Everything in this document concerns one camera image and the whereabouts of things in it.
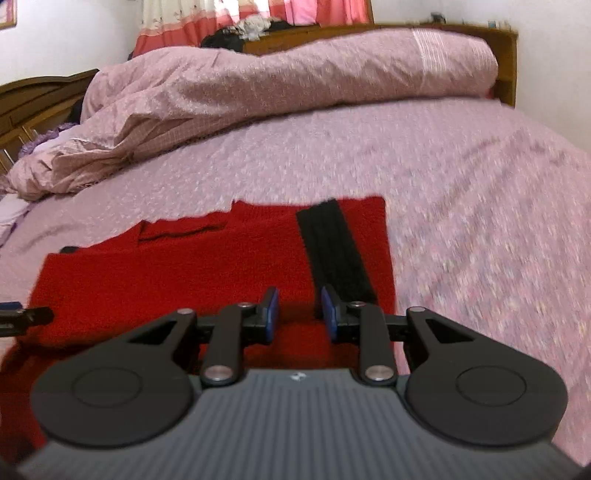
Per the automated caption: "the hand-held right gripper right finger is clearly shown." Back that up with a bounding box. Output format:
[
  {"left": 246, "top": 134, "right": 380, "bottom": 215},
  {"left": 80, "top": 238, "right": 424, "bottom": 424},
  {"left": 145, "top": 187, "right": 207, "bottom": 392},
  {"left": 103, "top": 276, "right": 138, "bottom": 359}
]
[{"left": 320, "top": 284, "right": 483, "bottom": 387}]

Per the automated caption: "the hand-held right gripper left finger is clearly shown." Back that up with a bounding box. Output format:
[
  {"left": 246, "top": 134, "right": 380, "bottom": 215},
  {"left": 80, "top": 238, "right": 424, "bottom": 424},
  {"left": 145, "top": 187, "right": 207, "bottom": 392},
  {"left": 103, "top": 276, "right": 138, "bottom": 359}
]
[{"left": 113, "top": 286, "right": 281, "bottom": 388}]

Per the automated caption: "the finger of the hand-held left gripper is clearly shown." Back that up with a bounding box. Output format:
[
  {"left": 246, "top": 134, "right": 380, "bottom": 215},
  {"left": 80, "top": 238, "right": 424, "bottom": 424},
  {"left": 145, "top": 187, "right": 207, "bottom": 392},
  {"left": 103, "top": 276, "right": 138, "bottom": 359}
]
[{"left": 0, "top": 301, "right": 55, "bottom": 339}]

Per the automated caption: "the red knit cardigan sweater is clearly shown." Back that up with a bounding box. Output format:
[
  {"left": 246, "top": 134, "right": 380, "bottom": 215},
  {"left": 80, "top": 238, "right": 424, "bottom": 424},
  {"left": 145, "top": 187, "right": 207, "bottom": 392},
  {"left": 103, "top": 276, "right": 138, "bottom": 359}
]
[{"left": 0, "top": 196, "right": 399, "bottom": 462}]

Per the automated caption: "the white pillow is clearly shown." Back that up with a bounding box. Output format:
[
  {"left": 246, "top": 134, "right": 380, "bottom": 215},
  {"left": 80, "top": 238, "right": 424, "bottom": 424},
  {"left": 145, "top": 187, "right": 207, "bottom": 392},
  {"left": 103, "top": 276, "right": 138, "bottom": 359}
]
[{"left": 0, "top": 193, "right": 34, "bottom": 232}]

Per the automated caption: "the bed with pink floral sheet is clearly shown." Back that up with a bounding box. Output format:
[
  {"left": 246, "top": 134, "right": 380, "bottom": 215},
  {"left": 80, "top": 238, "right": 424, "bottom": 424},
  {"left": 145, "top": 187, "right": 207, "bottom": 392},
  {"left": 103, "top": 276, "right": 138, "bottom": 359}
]
[{"left": 0, "top": 96, "right": 591, "bottom": 468}]

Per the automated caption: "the purple ruffled pillow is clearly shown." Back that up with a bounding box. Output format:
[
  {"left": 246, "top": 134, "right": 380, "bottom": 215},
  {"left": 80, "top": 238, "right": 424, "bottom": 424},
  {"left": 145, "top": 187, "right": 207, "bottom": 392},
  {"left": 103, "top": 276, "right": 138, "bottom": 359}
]
[{"left": 17, "top": 124, "right": 80, "bottom": 158}]

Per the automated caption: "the wooden headboard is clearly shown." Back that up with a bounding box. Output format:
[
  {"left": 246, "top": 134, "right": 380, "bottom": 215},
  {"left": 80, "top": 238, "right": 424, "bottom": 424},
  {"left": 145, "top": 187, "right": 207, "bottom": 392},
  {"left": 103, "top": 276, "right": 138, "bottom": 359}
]
[{"left": 0, "top": 68, "right": 100, "bottom": 176}]

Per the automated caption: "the pink floral quilt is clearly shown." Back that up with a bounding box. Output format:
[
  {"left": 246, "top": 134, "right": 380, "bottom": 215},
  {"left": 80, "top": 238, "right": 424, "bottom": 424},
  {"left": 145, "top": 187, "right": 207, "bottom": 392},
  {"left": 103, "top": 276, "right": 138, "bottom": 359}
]
[{"left": 7, "top": 27, "right": 500, "bottom": 202}]

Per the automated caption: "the black cloth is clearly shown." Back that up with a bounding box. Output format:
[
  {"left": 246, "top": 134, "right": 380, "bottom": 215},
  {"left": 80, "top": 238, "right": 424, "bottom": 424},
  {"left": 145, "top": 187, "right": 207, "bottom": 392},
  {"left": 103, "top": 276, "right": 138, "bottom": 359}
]
[{"left": 200, "top": 31, "right": 246, "bottom": 54}]

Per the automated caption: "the grey white cloth pile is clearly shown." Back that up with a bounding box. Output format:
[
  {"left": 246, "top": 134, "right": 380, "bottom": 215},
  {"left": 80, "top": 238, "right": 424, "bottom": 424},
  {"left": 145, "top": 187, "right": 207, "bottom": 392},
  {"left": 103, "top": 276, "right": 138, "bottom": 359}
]
[{"left": 228, "top": 16, "right": 290, "bottom": 41}]

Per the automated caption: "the pink curtain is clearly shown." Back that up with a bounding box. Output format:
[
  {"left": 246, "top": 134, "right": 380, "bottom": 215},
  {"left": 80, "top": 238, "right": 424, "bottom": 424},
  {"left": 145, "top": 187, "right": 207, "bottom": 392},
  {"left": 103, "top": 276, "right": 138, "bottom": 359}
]
[{"left": 277, "top": 0, "right": 376, "bottom": 27}]

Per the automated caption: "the floral curtain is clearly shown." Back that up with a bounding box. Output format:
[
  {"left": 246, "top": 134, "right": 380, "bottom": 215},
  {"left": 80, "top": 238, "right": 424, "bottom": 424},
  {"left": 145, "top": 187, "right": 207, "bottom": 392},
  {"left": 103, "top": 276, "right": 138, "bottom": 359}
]
[{"left": 130, "top": 0, "right": 296, "bottom": 60}]

